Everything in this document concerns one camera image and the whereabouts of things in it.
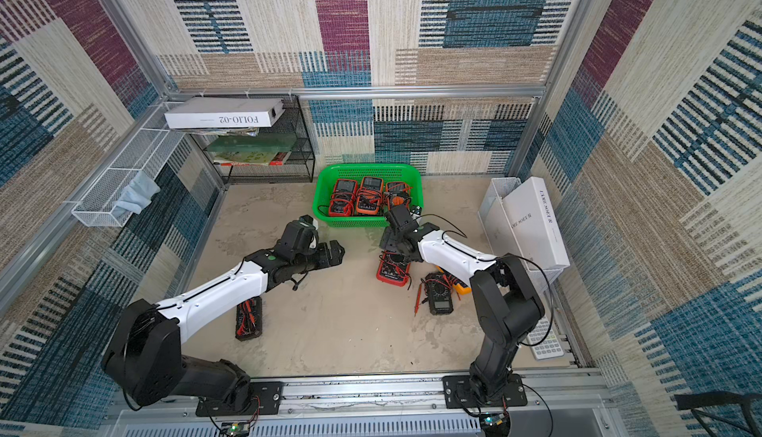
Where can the black wire shelf rack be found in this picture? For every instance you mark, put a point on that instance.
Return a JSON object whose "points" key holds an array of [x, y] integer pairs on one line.
{"points": [[282, 153]]}

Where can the red probe on table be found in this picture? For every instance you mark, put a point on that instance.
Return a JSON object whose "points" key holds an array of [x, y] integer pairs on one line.
{"points": [[418, 299]]}

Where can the green plastic basket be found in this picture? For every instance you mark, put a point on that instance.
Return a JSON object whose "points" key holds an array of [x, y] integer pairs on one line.
{"points": [[395, 172]]}

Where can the yellow multimeter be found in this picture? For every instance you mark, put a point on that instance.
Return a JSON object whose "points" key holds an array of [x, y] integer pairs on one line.
{"points": [[459, 286]]}

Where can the green book on shelf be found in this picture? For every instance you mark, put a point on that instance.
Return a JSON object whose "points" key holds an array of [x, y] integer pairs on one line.
{"points": [[246, 150]]}

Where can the white open file box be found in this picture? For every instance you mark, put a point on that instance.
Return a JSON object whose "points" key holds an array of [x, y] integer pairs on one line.
{"points": [[500, 235]]}

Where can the white box upright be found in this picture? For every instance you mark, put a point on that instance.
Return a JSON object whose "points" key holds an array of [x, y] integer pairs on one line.
{"points": [[533, 221]]}

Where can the red ANENG multimeter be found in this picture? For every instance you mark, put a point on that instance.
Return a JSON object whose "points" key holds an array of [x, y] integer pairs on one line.
{"points": [[394, 269]]}

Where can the white FOLIO box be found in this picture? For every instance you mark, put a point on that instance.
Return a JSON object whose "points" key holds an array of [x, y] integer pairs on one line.
{"points": [[225, 113]]}

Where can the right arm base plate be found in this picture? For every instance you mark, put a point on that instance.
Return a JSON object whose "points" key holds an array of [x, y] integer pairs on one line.
{"points": [[458, 394]]}

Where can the white wire wall basket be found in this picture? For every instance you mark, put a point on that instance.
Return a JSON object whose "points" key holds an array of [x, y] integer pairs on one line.
{"points": [[147, 149]]}

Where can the orange Victor multimeter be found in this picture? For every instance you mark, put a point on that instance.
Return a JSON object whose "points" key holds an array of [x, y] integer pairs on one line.
{"points": [[369, 198]]}

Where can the light blue cloth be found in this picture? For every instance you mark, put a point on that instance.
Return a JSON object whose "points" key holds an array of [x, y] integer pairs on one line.
{"points": [[136, 196]]}

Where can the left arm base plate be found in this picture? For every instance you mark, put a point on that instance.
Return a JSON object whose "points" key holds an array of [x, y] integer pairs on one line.
{"points": [[260, 397]]}

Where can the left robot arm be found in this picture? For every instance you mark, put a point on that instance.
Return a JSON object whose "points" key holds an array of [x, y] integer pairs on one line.
{"points": [[145, 354]]}

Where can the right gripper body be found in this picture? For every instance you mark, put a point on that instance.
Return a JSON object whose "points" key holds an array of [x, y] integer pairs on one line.
{"points": [[393, 241]]}

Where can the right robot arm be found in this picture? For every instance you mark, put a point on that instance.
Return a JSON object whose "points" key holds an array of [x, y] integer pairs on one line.
{"points": [[507, 304]]}

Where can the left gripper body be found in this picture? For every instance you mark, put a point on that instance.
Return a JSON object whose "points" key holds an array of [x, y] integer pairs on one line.
{"points": [[316, 258]]}

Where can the white calculator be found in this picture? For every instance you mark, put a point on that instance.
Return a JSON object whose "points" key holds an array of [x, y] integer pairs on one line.
{"points": [[546, 344]]}

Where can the small black multimeter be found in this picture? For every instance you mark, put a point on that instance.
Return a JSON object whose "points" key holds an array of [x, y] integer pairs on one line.
{"points": [[249, 319], [438, 288]]}

